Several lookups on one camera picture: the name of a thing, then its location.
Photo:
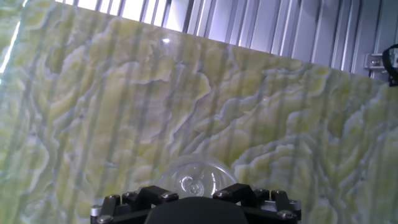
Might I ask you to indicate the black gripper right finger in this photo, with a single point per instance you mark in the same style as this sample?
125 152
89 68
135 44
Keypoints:
241 192

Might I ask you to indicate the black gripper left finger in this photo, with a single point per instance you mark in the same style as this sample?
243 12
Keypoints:
146 195

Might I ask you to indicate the clear plastic cup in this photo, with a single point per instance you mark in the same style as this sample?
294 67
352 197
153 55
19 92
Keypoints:
192 174

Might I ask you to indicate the green marble pattern mat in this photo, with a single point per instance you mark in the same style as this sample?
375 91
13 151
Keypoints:
155 109

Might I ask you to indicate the black pole clamp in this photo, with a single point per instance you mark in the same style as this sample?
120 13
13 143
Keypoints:
385 65

